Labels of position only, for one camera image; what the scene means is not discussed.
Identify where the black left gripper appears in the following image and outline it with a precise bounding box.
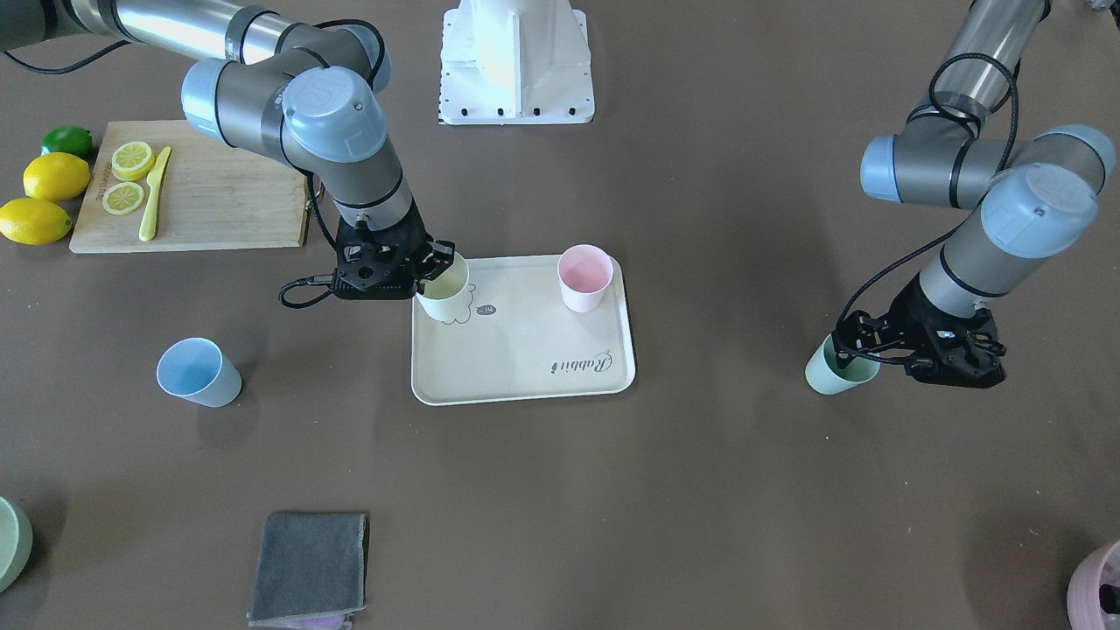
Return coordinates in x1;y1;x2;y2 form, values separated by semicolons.
833;278;1005;389

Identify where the pale yellow plastic cup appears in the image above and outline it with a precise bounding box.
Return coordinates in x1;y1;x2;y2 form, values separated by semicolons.
416;252;473;326

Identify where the upper lemon slice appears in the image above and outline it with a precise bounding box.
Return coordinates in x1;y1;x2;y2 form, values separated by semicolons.
109;141;157;182

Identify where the blue plastic cup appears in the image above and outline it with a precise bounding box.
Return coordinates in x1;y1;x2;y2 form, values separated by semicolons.
156;339;242;408

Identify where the lower lemon slice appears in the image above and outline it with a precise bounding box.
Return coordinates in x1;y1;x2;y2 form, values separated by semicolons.
101;182;144;216

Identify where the pink plastic cup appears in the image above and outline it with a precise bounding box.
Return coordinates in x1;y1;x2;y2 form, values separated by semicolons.
556;244;613;312

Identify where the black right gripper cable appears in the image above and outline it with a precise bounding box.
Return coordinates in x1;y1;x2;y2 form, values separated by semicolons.
278;172;344;311

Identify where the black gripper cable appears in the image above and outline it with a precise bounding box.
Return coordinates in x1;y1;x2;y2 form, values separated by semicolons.
278;172;344;311
831;52;1021;367

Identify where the wooden cutting board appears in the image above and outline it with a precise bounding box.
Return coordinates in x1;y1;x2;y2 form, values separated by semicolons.
69;120;307;254

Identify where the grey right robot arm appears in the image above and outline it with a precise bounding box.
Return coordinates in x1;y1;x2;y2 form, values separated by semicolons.
3;1;455;300

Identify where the pink mixing bowl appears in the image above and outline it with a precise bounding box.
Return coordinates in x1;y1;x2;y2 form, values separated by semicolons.
1067;541;1119;629

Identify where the yellow plastic knife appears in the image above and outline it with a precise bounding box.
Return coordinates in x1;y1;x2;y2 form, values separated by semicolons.
137;146;172;242

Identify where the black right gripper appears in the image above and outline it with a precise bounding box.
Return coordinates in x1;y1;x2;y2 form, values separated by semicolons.
332;205;456;300

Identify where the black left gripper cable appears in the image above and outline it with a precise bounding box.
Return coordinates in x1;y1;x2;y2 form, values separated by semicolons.
831;52;1021;367

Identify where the cream rabbit tray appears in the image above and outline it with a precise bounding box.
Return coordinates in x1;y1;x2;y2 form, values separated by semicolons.
411;254;636;406

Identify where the whole lemon near board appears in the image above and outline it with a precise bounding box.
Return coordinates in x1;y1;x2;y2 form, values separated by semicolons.
24;152;91;202

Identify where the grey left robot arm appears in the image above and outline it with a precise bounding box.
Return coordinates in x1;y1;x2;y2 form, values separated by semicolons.
805;1;1117;395

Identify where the lemon slice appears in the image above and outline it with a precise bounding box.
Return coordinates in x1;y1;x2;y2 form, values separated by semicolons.
101;182;144;216
109;141;157;182

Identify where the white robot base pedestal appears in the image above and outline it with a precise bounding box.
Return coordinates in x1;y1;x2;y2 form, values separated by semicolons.
437;1;596;126

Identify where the grey folded cloth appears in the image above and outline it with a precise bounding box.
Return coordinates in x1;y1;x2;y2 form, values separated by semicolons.
248;512;368;629

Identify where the green bowl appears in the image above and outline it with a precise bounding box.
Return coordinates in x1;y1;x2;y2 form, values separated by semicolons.
0;497;32;592

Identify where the green lime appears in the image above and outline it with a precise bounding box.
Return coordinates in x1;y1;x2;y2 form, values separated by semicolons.
40;126;93;159

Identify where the green plastic cup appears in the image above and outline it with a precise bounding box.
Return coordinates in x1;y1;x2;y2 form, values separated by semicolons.
804;334;881;396

